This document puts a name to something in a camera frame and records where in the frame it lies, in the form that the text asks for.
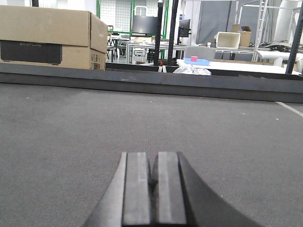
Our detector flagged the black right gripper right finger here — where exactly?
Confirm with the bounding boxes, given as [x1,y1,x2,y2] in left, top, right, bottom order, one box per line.
[152,152,260,227]

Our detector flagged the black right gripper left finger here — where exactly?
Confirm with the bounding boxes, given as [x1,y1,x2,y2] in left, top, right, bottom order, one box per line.
[83,152,152,227]

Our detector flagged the white plastic bin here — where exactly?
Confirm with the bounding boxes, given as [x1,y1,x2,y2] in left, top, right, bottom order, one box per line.
[214,32,241,49]

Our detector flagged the black raised table ledge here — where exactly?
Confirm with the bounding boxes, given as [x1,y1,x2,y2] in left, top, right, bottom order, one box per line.
[0,63,303,103]

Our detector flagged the crumpled plastic bag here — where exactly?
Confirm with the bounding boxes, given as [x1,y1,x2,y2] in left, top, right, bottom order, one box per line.
[173,64,212,76]

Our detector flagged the light blue tray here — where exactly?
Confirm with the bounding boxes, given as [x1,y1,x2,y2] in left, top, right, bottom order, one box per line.
[184,58,210,66]

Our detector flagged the pink cube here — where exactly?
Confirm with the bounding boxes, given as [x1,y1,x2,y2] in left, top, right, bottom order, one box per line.
[191,56,198,62]

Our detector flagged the large cardboard box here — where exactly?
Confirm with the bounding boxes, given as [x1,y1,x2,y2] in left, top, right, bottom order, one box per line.
[0,5,107,70]

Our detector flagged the small open cardboard box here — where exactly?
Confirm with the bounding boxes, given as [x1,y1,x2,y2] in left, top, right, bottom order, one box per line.
[232,24,252,47]

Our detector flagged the black computer monitor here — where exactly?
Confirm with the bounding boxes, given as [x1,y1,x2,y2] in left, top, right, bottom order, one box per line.
[132,15,158,36]

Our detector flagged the black vertical post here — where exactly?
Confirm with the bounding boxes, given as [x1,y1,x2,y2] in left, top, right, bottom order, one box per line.
[153,0,163,66]

